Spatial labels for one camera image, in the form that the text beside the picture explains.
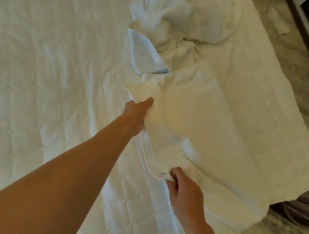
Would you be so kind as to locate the person's left hand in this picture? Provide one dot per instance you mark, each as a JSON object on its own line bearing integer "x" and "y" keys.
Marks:
{"x": 135, "y": 115}

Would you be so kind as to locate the person's left forearm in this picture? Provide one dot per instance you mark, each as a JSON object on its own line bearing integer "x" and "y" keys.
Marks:
{"x": 60, "y": 183}

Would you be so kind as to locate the person's right forearm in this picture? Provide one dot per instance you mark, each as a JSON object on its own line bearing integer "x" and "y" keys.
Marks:
{"x": 198, "y": 230}

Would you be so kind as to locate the crumpled white towel pile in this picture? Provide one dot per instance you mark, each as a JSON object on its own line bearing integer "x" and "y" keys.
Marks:
{"x": 190, "y": 21}

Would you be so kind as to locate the dark wooden furniture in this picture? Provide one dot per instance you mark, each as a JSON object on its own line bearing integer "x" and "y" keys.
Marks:
{"x": 300, "y": 16}

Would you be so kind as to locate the dark striped fabric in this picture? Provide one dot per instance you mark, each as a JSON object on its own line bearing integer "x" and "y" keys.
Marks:
{"x": 295, "y": 207}

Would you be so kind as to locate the light blue cloth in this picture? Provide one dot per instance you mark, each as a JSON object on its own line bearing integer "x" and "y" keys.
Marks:
{"x": 142, "y": 55}

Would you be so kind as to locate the large white towel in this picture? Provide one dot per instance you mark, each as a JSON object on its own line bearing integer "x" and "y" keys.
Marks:
{"x": 198, "y": 135}

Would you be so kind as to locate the white quilted bed mattress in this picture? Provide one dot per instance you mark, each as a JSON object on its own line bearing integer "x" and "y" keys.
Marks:
{"x": 55, "y": 79}

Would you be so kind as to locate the person's right thumb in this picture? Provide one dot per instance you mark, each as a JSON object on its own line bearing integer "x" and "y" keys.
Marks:
{"x": 178, "y": 173}

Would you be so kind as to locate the person's left thumb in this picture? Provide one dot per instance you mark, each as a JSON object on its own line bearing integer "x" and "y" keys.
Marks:
{"x": 145, "y": 102}

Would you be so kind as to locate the rolled white towel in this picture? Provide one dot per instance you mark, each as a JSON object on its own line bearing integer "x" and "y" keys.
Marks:
{"x": 278, "y": 21}

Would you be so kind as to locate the white patterned bed sheet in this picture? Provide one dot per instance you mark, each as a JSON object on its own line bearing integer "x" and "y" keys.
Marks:
{"x": 256, "y": 108}

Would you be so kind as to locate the person's right hand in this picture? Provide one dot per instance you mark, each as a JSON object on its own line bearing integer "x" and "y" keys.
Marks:
{"x": 189, "y": 202}

